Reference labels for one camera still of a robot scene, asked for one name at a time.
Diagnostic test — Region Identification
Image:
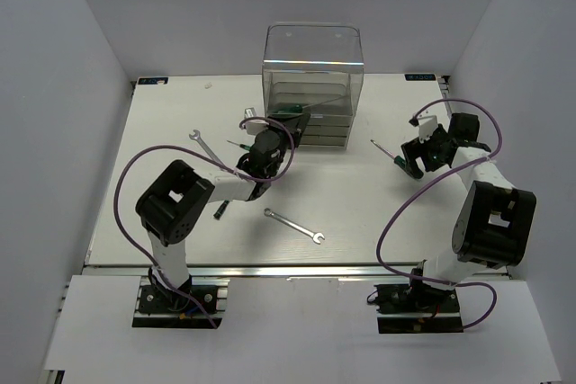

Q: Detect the silver wrench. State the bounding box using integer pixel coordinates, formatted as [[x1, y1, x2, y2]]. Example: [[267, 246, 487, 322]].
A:
[[189, 129, 224, 169], [264, 208, 325, 245]]

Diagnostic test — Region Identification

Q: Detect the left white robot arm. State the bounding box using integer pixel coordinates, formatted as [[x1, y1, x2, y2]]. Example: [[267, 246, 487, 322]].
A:
[[136, 112, 311, 311]]

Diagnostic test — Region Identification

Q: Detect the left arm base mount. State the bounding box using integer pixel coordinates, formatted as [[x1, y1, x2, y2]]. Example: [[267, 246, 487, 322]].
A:
[[131, 281, 228, 330]]

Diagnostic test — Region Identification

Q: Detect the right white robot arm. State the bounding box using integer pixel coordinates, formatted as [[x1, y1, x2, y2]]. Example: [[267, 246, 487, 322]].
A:
[[401, 113, 536, 311]]

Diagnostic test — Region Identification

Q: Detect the clear plastic drawer cabinet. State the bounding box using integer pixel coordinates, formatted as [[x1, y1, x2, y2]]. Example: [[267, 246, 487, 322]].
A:
[[262, 22, 365, 149]]

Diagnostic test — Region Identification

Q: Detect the blue label left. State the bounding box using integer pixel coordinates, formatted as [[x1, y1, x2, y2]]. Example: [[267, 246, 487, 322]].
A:
[[137, 76, 168, 85]]

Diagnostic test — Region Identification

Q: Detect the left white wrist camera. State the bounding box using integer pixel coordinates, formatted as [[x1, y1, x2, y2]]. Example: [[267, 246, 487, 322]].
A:
[[240, 107, 268, 136]]

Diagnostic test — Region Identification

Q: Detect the blue label right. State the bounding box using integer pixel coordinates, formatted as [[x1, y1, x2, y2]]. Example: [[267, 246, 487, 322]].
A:
[[404, 73, 437, 82]]

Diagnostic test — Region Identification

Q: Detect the silver wrench near centre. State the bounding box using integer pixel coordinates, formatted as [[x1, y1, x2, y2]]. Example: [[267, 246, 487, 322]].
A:
[[264, 208, 325, 245]]

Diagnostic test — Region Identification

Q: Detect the long green handle screwdriver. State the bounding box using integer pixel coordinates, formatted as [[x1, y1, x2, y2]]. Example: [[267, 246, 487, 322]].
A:
[[272, 96, 345, 115]]

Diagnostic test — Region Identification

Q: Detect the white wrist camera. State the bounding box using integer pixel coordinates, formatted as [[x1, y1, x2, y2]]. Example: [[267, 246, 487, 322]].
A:
[[409, 112, 438, 142], [240, 107, 268, 136]]

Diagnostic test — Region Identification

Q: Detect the short green handle screwdriver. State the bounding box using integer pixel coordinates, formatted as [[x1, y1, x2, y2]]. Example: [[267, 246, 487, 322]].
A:
[[370, 139, 423, 180]]

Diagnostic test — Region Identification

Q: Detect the thin black green screwdriver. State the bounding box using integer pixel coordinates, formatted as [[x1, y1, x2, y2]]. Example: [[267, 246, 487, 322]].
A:
[[227, 140, 251, 151]]

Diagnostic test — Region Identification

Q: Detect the small black green screwdriver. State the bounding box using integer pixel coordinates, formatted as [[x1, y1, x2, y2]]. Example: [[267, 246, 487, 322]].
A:
[[213, 201, 230, 220]]

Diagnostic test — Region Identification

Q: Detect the silver wrench at left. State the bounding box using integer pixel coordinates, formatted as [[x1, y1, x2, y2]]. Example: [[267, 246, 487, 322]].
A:
[[189, 129, 224, 169]]

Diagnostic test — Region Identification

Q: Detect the blue label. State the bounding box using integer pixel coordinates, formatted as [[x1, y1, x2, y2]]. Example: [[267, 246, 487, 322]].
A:
[[137, 76, 168, 85], [404, 73, 437, 82]]

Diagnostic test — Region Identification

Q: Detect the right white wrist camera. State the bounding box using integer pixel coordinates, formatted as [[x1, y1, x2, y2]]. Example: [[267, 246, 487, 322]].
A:
[[409, 112, 438, 142]]

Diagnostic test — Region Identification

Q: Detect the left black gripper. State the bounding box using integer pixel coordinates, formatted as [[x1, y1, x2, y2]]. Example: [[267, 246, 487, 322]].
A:
[[263, 112, 310, 177]]

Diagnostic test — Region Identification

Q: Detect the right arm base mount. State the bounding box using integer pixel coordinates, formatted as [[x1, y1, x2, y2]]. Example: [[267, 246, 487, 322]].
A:
[[366, 278, 464, 335]]

